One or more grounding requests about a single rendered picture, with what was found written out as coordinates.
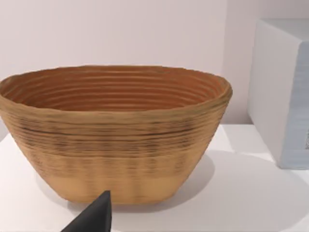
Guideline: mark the pale microwave oven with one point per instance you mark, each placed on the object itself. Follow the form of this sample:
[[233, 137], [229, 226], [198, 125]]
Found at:
[[277, 96]]

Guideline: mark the brown woven basket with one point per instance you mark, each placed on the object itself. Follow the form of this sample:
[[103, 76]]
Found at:
[[116, 135]]

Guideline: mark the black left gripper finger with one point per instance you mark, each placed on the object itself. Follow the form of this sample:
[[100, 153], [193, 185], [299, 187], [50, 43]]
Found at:
[[99, 215]]

